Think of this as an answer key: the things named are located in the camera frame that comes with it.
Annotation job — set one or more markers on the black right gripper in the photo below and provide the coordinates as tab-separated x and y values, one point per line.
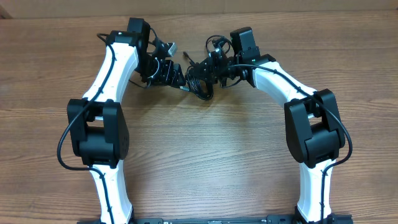
209	65

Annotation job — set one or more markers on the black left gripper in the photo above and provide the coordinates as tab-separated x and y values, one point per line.
168	74

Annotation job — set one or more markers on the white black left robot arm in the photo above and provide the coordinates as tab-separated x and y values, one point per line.
97	137

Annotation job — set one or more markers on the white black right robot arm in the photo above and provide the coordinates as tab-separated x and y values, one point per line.
313	129

